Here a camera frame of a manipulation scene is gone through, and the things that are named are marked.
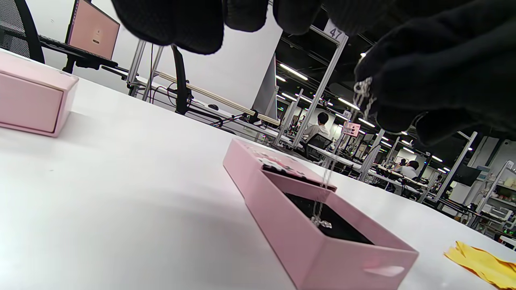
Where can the black keyboard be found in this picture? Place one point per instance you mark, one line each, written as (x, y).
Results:
(60, 43)

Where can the pink floral gift box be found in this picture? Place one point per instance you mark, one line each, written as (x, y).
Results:
(32, 100)

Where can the black computer mouse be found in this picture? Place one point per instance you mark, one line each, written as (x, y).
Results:
(213, 107)

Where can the grey partition panel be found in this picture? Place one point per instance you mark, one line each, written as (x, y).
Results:
(266, 88)

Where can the white number sign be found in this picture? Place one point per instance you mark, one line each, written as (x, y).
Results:
(335, 32)

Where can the person's left hand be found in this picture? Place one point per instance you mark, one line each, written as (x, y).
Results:
(443, 60)

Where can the yellow cloth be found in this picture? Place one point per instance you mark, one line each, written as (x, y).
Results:
(483, 264)

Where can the white shelving rack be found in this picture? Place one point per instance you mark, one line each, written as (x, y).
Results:
(500, 189)

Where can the pink screen laptop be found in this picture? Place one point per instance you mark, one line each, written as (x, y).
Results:
(92, 32)

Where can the pink sign card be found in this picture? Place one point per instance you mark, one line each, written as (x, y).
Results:
(351, 129)

